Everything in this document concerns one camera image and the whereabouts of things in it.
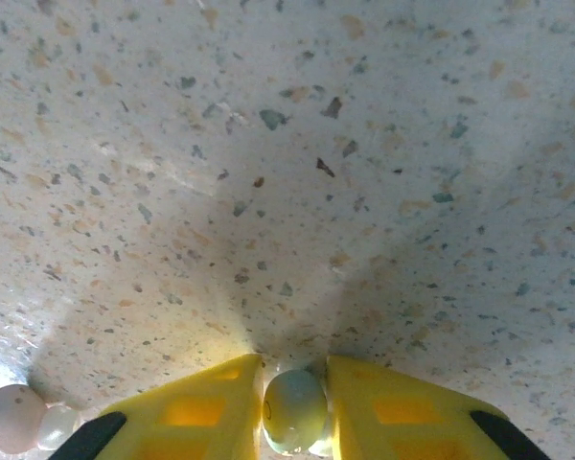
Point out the pale pink earbud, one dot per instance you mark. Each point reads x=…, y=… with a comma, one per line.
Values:
x=9, y=417

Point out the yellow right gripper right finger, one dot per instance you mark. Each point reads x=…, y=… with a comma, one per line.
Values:
x=402, y=417

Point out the mint green earbud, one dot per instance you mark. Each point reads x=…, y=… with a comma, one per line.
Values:
x=294, y=400

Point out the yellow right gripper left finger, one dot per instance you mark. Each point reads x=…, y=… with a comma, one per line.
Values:
x=191, y=417

